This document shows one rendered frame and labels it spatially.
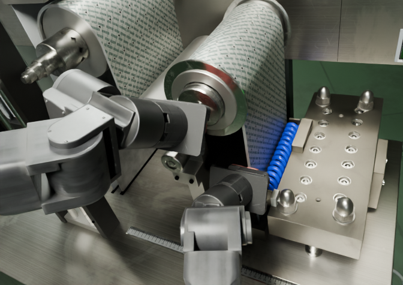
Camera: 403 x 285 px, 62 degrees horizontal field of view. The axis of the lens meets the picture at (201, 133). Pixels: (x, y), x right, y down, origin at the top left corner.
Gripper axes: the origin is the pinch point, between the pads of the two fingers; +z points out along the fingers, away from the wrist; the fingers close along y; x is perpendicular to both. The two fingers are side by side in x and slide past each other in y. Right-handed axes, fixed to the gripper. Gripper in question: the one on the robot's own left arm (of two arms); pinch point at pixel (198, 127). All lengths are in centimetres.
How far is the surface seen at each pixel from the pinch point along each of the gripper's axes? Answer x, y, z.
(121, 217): -26.4, -27.8, 20.6
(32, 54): 15, -91, 38
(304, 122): 3.5, 10.9, 31.1
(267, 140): -1.3, 6.1, 19.6
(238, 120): 1.9, 5.0, 3.6
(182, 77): 7.4, -3.4, -1.5
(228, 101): 4.7, 4.0, 0.7
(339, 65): 58, -2, 252
